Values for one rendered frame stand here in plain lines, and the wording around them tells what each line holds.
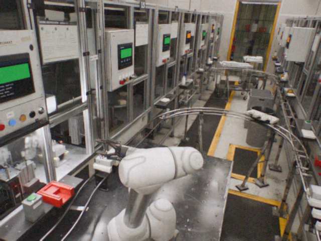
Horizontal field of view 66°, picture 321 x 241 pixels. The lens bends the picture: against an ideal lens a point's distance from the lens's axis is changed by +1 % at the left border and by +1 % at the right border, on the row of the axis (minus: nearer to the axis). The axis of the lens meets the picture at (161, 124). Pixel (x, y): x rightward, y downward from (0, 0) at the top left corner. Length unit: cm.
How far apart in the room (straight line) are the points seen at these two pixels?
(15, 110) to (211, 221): 136
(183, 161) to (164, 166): 8
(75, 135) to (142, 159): 127
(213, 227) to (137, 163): 102
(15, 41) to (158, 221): 114
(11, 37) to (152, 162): 86
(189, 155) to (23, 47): 93
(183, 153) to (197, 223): 91
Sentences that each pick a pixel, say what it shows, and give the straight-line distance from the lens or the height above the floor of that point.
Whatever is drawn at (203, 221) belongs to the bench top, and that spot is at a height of 68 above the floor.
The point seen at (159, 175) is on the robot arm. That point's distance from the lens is 91.
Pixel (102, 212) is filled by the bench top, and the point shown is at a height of 68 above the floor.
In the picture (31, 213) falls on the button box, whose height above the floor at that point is 97.
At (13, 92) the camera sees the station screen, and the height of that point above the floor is 157.
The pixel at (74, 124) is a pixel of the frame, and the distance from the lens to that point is 207.
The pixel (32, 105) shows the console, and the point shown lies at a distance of 146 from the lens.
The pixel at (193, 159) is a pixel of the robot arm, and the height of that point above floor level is 145.
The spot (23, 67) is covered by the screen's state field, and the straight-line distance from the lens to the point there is 137.
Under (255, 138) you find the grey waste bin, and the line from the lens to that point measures 435.
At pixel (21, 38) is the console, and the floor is 179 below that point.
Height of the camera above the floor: 193
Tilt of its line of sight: 24 degrees down
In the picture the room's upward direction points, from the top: 3 degrees clockwise
